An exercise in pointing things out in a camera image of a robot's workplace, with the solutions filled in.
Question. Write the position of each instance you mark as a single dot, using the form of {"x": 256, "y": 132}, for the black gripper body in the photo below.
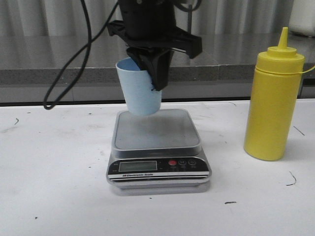
{"x": 152, "y": 24}

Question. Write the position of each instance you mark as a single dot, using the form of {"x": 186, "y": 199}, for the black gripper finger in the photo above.
{"x": 142, "y": 57}
{"x": 157, "y": 64}

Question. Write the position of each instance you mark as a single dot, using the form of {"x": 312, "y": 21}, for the light blue plastic cup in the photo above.
{"x": 140, "y": 95}

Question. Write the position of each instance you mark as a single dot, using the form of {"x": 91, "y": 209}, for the yellow squeeze bottle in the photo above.
{"x": 276, "y": 82}

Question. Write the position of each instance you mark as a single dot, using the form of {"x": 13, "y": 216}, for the silver electronic kitchen scale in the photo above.
{"x": 160, "y": 150}

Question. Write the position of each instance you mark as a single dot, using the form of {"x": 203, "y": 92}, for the white container in background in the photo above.
{"x": 302, "y": 18}

